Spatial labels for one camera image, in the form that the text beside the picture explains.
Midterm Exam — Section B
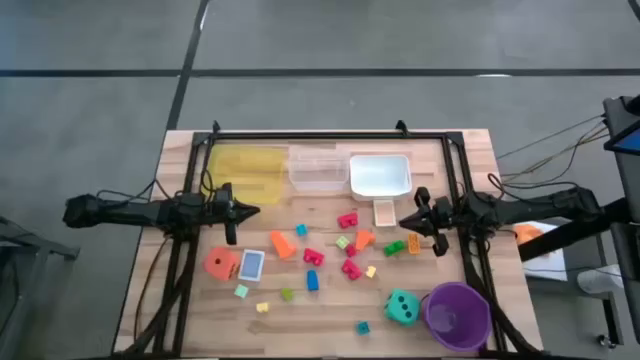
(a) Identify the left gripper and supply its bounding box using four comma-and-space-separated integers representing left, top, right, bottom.
212, 182, 262, 246

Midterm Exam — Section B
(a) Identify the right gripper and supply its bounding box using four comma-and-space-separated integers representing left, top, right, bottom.
398, 186, 455, 258

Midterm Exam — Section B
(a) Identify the yellow translucent plastic bin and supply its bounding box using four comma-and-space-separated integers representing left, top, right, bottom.
207, 144, 289, 206

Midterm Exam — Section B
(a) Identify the long orange block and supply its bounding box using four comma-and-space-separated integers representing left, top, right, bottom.
269, 229, 298, 260

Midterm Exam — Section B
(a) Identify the orange foam die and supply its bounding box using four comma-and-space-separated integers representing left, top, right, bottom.
203, 245, 241, 282

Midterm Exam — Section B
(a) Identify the clear plastic bin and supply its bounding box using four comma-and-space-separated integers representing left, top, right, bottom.
287, 149, 351, 194

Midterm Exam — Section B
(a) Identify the teal foam die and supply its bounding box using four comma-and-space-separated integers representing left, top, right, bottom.
383, 288, 422, 328

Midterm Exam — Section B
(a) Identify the white plastic bin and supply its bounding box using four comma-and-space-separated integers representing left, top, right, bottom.
348, 153, 414, 202

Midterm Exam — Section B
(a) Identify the purple plastic bucket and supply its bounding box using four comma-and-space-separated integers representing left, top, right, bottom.
420, 281, 494, 353

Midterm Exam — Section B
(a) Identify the orange plastic object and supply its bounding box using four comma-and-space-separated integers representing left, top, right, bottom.
513, 223, 545, 247

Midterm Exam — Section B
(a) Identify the white paper sheet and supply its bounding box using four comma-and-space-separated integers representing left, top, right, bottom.
513, 219, 570, 283

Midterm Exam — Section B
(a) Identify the black diagonal stand beam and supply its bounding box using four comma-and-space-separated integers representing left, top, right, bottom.
517, 197, 640, 264

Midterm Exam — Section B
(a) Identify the black stand leg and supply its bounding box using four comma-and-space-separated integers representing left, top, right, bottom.
599, 292, 626, 346

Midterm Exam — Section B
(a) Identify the grey stand column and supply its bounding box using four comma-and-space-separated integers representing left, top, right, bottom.
609, 149, 640, 346

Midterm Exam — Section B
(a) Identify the black monitor blue screen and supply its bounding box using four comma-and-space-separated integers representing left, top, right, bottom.
602, 94, 640, 154

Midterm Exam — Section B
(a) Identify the black aluminium table frame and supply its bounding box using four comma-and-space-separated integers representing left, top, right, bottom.
113, 119, 546, 360

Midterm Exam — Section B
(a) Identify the brown cable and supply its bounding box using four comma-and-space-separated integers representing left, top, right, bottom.
133, 234, 171, 326

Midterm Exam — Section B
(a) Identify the thin dark cable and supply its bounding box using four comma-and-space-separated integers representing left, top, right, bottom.
496, 114, 607, 161

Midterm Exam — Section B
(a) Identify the thin tan cable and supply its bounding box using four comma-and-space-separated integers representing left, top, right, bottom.
501, 122, 612, 182

